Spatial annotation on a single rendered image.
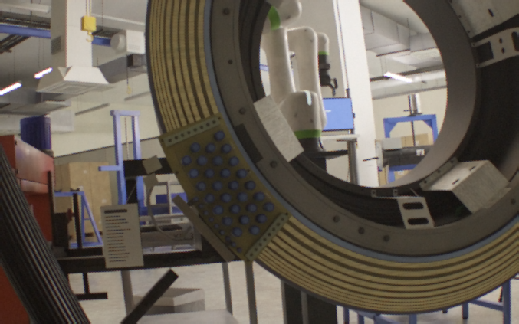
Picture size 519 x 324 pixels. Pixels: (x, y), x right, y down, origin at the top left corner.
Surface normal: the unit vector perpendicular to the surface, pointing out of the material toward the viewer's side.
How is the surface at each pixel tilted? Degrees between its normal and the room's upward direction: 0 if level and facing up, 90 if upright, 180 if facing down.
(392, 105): 90
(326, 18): 90
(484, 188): 60
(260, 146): 90
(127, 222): 90
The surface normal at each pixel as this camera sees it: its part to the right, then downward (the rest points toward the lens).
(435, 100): -0.62, 0.00
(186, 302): 0.89, -0.11
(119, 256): 0.21, -0.07
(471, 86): -0.97, -0.11
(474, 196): -0.11, -0.54
